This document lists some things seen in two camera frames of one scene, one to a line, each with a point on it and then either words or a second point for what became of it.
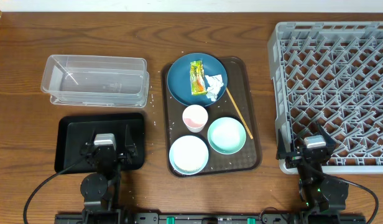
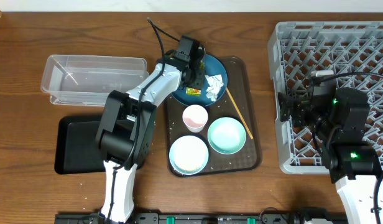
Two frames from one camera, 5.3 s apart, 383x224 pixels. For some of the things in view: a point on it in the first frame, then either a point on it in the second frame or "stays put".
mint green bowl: (227, 135) stays put
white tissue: (216, 82) stays put
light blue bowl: (189, 155) stays put
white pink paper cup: (195, 117) stays put
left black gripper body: (118, 162) → (194, 79)
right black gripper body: (295, 157) → (304, 113)
